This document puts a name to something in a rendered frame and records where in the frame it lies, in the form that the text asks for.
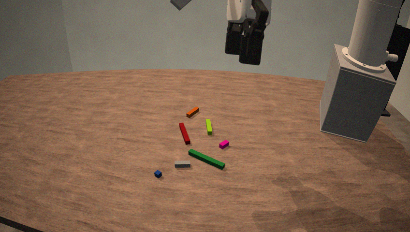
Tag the orange rod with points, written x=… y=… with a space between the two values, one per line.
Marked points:
x=192 y=112

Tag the small magenta block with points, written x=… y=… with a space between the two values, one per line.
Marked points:
x=223 y=144

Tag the red rod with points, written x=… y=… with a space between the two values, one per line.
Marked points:
x=184 y=133

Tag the small blue cube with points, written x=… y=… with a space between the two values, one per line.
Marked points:
x=158 y=174

